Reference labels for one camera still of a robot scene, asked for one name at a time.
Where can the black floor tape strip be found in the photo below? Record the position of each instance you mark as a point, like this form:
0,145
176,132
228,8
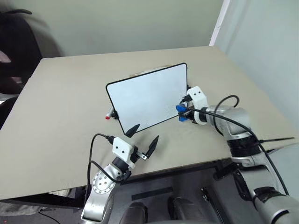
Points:
151,193

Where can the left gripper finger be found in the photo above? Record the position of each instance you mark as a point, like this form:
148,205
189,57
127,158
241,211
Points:
153,144
132,131

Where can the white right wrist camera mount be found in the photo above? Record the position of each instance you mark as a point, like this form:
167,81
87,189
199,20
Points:
198,96

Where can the beige board stand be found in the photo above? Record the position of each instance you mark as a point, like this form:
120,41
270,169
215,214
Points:
140,72

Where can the black table frame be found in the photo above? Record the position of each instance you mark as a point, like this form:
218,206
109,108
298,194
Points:
177,171

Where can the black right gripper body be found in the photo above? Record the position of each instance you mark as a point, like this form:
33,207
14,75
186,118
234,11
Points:
190,112

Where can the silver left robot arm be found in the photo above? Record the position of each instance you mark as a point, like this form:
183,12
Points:
100,186

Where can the black whiteboard foot clip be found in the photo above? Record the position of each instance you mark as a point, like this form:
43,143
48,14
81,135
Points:
188,86
114,114

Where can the thin black rod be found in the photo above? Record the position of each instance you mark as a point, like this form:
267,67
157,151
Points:
278,139

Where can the blue whiteboard eraser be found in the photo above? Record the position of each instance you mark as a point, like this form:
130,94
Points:
180,108

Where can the white wall corner trim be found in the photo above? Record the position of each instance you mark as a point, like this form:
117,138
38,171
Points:
218,22

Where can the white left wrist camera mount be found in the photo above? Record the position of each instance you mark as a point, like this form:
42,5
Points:
121,149

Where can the black framed whiteboard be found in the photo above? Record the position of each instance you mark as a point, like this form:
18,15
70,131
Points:
146,98

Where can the black floor rod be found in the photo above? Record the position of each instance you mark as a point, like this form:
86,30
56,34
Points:
211,205

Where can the red capped white marker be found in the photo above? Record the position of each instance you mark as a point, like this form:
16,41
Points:
108,116

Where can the dark rounded shape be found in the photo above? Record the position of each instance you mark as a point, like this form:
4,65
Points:
185,211
135,213

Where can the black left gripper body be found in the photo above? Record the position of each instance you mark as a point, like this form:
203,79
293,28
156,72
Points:
135,155

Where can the person in dark clothes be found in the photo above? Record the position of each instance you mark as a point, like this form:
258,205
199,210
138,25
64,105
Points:
16,51

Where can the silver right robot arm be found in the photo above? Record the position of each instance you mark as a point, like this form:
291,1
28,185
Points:
243,149

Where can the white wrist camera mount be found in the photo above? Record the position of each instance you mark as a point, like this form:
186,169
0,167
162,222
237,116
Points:
198,96
121,149

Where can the black table bracket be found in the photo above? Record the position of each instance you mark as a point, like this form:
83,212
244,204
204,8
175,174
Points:
224,172

